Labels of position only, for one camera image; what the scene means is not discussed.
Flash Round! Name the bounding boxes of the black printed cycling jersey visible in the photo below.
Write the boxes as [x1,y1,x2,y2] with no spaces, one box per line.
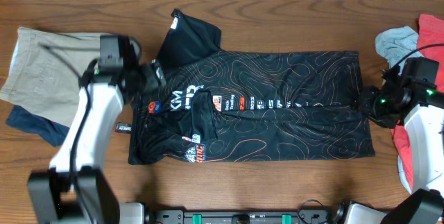
[128,10,375,165]

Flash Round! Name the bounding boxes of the light blue grey shirt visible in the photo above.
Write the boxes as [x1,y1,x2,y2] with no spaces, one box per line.
[375,26,419,68]

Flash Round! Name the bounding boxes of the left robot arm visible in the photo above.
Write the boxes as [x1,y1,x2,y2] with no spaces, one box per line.
[27,35,165,223]

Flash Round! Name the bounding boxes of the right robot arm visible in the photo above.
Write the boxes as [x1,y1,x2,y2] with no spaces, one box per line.
[331,57,443,223]

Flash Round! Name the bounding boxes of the red orange shirt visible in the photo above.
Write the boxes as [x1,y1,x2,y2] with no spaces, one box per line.
[391,14,443,193]

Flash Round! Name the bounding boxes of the folded beige trousers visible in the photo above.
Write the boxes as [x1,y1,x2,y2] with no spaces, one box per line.
[1,27,102,127]

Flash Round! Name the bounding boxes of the folded navy blue garment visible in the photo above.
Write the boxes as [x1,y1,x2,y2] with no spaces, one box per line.
[6,105,69,147]

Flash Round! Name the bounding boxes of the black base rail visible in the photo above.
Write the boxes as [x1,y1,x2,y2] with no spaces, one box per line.
[119,199,393,224]

